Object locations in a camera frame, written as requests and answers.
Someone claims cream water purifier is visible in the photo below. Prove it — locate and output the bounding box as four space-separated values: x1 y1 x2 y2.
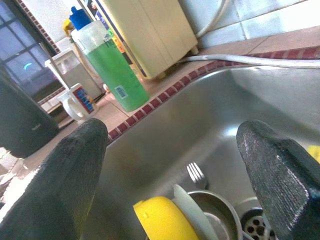
86 0 200 80

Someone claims black cylindrical container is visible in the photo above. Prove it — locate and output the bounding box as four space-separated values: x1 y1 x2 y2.
0 72 60 159

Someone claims yellow bowl with suction base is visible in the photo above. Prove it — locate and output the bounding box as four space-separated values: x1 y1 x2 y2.
132 184 218 240

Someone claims steel sink drain strainer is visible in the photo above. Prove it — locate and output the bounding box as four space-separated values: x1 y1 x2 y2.
240 207 277 240

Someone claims grey flexible hose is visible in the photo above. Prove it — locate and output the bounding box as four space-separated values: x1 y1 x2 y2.
178 54 320 70

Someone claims steel sink basin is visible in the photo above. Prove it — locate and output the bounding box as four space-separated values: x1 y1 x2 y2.
82 66 320 240

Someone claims stainless steel bowl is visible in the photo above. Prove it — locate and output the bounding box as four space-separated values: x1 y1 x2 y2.
187 190 245 240

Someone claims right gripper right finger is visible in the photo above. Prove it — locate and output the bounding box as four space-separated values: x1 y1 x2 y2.
236 119 320 240

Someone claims dark barred window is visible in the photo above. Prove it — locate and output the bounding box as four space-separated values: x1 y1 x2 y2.
0 0 66 101

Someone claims steel fork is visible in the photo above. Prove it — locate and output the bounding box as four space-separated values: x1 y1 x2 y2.
186 162 210 190

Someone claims green liquid bottle blue cap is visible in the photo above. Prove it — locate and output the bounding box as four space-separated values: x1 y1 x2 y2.
70 6 151 113

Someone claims yellow plastic object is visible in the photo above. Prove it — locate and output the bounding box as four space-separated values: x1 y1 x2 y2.
62 18 75 38

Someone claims white printed mug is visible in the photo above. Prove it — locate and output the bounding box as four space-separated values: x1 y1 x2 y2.
57 82 100 123

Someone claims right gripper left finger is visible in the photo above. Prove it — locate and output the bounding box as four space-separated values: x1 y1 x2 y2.
0 117 109 240

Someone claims white plastic jug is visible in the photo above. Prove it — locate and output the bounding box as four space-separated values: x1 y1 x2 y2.
44 48 106 101

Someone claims thin metal spoon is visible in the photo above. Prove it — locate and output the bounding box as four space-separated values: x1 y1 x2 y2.
38 42 70 91

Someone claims white hose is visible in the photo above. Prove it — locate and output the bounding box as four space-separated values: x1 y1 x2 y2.
196 0 231 38

